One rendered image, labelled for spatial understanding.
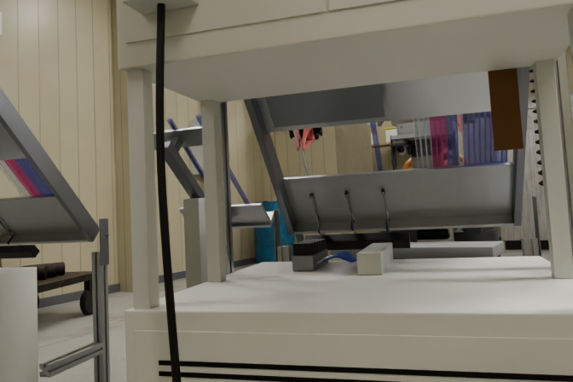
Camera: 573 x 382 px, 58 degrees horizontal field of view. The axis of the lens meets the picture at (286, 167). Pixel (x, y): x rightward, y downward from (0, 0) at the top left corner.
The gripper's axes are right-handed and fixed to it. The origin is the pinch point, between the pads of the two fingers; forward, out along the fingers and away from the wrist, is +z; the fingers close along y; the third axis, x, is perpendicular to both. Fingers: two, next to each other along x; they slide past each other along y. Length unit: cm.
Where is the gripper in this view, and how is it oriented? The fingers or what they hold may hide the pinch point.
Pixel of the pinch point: (300, 147)
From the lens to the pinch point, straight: 152.1
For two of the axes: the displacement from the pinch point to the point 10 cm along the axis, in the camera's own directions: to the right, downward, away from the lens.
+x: 2.5, 7.0, 6.7
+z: -1.6, 7.1, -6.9
